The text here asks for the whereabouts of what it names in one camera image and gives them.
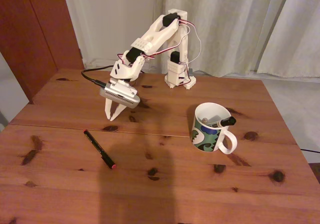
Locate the black pen red end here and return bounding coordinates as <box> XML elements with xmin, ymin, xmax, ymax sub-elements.
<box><xmin>83</xmin><ymin>128</ymin><xmax>118</xmax><ymax>170</ymax></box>

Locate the white marker black cap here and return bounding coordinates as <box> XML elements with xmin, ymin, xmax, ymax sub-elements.
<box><xmin>208</xmin><ymin>116</ymin><xmax>237</xmax><ymax>129</ymax></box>

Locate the white controller board case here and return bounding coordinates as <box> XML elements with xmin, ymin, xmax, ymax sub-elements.
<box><xmin>164</xmin><ymin>74</ymin><xmax>176</xmax><ymax>89</ymax></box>

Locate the white mug green blue pattern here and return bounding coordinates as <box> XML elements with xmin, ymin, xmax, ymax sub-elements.
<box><xmin>190</xmin><ymin>102</ymin><xmax>238</xmax><ymax>156</ymax></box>

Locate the brown wooden cabinet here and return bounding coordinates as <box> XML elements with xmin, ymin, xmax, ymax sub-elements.
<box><xmin>0</xmin><ymin>0</ymin><xmax>85</xmax><ymax>105</ymax></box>

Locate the silver camera box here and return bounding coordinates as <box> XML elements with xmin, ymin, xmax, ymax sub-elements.
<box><xmin>99</xmin><ymin>81</ymin><xmax>141</xmax><ymax>110</ymax></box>

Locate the black camera cable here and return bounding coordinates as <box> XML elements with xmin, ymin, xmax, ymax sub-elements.
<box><xmin>81</xmin><ymin>65</ymin><xmax>107</xmax><ymax>89</ymax></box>

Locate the thin black cable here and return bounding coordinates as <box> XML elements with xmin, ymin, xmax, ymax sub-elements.
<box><xmin>299</xmin><ymin>147</ymin><xmax>320</xmax><ymax>154</ymax></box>

